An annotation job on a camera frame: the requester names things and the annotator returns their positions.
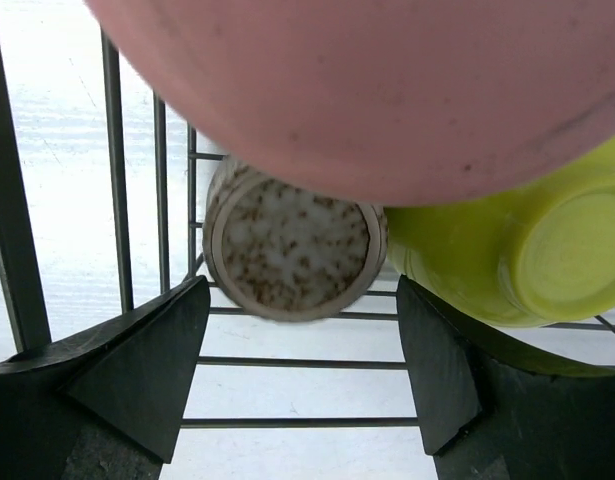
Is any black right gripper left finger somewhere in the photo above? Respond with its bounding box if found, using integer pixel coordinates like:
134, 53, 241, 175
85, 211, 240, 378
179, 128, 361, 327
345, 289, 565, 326
0, 276, 210, 479

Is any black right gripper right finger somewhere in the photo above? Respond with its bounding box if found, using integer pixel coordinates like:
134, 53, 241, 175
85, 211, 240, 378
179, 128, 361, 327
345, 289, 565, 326
396, 278, 615, 479

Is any lime green bowl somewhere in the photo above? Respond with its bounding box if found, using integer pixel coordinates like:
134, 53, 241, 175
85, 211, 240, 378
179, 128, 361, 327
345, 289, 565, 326
385, 136, 615, 328

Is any speckled ceramic cup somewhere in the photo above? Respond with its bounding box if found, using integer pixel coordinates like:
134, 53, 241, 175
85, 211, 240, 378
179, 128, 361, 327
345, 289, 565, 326
202, 156, 388, 323

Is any pink plastic cup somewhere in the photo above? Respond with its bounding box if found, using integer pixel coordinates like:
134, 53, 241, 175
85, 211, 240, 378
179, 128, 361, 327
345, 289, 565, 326
89, 1, 615, 206

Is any metal wire dish rack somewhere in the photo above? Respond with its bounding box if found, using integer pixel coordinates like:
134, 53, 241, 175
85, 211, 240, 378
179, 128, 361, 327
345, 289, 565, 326
0, 0, 615, 431

